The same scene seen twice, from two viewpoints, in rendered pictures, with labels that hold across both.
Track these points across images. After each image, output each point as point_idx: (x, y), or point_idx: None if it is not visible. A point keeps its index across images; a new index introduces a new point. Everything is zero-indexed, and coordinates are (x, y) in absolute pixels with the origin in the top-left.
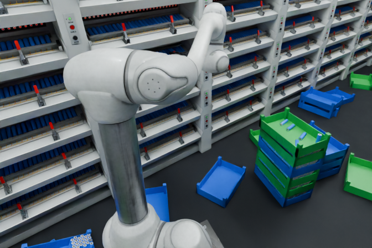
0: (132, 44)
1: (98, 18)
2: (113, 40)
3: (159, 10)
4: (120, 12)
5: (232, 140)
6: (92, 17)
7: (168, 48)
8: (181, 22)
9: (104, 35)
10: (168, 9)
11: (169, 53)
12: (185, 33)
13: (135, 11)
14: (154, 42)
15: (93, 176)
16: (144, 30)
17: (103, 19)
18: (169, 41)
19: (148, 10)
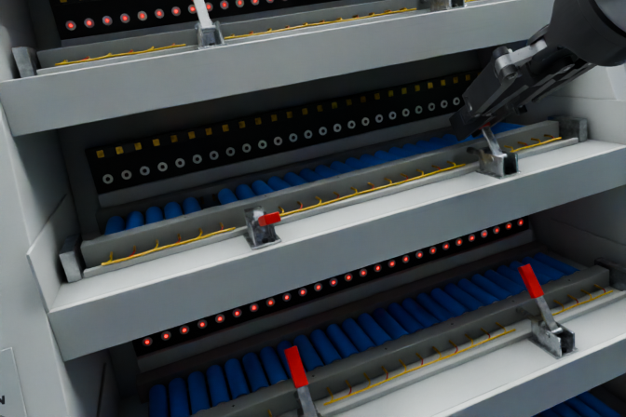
0: (232, 46)
1: (129, 30)
2: (148, 52)
3: None
4: (220, 4)
5: None
6: (101, 27)
7: (446, 134)
8: None
9: (114, 40)
10: None
11: (453, 123)
12: (512, 2)
13: (279, 0)
14: (358, 46)
15: None
16: (307, 22)
17: (146, 29)
18: (434, 42)
19: None
